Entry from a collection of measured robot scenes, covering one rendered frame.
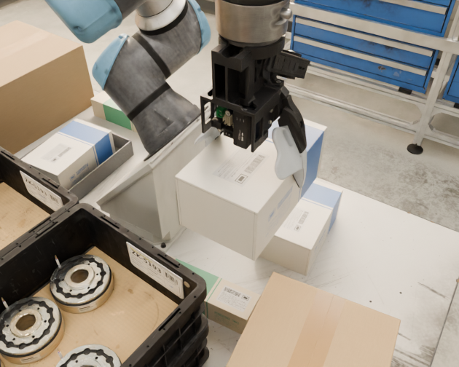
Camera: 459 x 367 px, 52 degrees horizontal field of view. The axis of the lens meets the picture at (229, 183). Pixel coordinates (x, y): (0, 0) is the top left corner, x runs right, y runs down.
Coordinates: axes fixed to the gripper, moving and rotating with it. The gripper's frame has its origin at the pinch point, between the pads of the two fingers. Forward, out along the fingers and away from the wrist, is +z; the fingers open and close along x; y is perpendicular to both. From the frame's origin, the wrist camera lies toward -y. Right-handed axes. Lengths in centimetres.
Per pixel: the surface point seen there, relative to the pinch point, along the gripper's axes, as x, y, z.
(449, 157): 20, -171, 112
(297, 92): -65, -166, 99
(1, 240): -46, 17, 28
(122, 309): -15.6, 16.1, 27.8
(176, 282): -7.7, 10.4, 20.9
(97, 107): -73, -36, 37
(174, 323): -2.4, 17.7, 18.1
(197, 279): -3.8, 9.8, 17.9
